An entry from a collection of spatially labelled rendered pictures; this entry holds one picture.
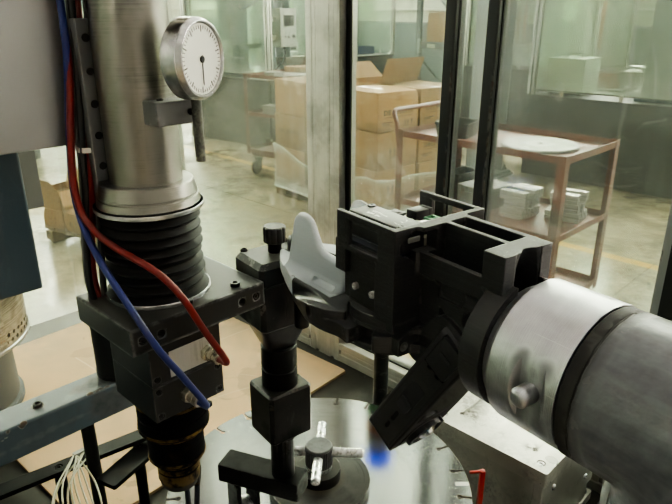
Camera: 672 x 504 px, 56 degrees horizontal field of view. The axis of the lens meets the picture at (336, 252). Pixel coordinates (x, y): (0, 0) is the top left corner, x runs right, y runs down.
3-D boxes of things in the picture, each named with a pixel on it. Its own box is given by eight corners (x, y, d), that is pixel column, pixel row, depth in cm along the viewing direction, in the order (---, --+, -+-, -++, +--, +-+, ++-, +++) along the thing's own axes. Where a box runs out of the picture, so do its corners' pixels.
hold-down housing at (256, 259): (292, 409, 61) (287, 212, 54) (320, 433, 58) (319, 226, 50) (242, 430, 58) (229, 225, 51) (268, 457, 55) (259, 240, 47)
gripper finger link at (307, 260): (283, 193, 46) (370, 222, 40) (285, 267, 48) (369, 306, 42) (248, 201, 44) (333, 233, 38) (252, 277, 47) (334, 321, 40)
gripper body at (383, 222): (419, 186, 41) (581, 235, 32) (413, 304, 45) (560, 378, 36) (325, 207, 37) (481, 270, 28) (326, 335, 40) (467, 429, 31)
